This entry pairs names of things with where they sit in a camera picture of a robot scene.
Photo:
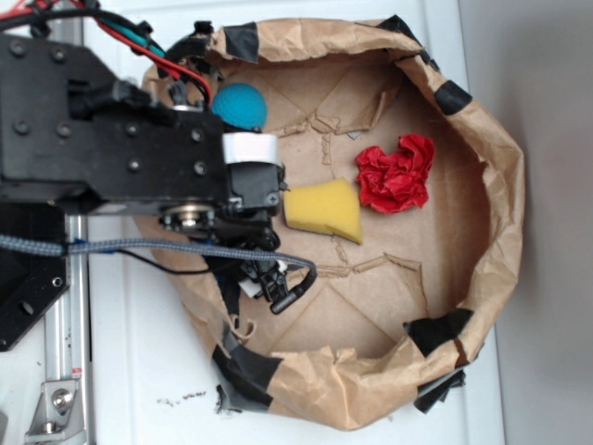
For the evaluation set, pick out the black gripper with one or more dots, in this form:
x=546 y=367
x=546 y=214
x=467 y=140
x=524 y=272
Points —
x=256 y=180

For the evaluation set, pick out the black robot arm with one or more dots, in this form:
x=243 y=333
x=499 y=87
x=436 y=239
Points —
x=77 y=140

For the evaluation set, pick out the blue textured ball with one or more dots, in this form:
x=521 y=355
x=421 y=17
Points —
x=242 y=106

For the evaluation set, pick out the yellow sponge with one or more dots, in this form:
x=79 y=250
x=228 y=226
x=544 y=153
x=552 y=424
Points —
x=330 y=208

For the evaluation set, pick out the red crumpled paper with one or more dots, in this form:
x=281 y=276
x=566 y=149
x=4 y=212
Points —
x=396 y=182

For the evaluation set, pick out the brown paper bag tray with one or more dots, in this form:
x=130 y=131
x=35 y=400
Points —
x=396 y=319

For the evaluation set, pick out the aluminium rail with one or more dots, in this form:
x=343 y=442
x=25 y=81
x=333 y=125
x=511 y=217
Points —
x=64 y=413

